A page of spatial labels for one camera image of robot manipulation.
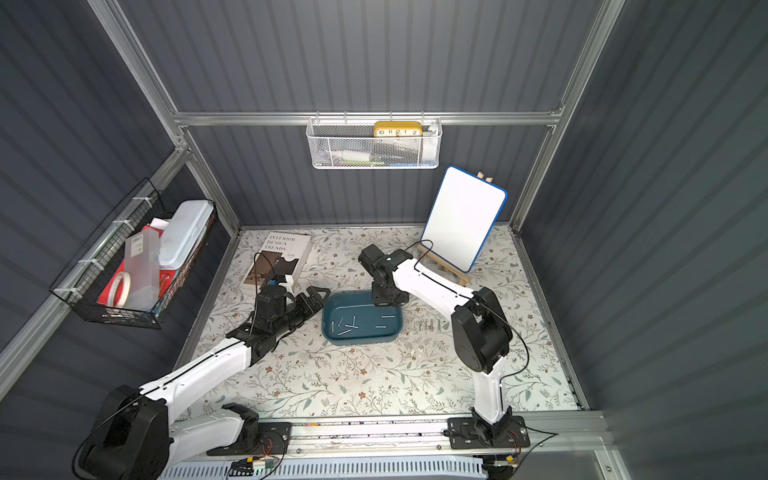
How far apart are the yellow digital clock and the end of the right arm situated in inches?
14.7

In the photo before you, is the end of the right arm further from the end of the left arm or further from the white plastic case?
the white plastic case

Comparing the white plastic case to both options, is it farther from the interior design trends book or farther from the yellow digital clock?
the yellow digital clock

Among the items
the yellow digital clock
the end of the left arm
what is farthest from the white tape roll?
the yellow digital clock

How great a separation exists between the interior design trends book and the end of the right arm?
1.30 ft

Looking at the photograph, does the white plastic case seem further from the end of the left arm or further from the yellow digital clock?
the yellow digital clock

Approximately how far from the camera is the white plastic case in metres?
0.71

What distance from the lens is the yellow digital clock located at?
0.88 metres

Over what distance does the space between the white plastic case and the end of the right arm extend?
42cm

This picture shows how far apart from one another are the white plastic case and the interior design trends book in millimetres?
295

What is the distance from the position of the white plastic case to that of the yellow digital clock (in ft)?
1.74

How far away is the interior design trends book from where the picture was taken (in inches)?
40.5

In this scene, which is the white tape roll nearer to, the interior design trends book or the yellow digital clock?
the interior design trends book
